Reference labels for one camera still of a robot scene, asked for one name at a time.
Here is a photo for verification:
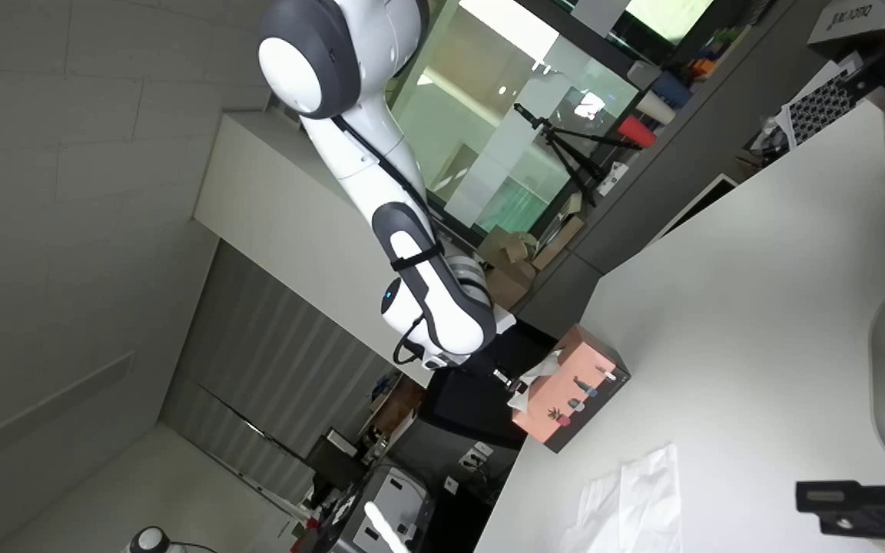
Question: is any white tissue in box slot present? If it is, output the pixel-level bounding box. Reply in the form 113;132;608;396
507;349;565;412

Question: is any pink tissue box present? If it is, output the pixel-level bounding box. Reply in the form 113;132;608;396
511;324;632;454

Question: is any white tissue sheet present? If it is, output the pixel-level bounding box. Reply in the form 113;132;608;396
560;472;625;553
618;443;684;553

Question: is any white printed cardboard box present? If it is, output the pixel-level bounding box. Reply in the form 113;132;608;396
806;0;885;56

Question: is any pile of cardboard boxes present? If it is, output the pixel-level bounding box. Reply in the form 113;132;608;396
476;214;587;310

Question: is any brown wooden cabinet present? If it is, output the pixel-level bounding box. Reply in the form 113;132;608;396
368;375;426;448

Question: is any white and grey machine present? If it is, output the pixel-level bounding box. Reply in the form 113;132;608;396
326;464;437;553

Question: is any window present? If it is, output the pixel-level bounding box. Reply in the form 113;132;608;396
387;0;641;240

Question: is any red cylinder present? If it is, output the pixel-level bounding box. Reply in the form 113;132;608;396
617;115;658;149

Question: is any grey curtain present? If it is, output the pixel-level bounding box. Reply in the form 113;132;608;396
160;238;416;504

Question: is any white roll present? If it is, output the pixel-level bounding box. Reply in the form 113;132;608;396
636;90;678;126

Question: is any blue container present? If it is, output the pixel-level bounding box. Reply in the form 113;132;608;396
650;71;694;109

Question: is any checkerboard calibration sheet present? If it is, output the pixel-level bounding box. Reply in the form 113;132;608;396
776;52;885;148

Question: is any camera on tripod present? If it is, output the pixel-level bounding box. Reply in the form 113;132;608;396
513;102;645;209

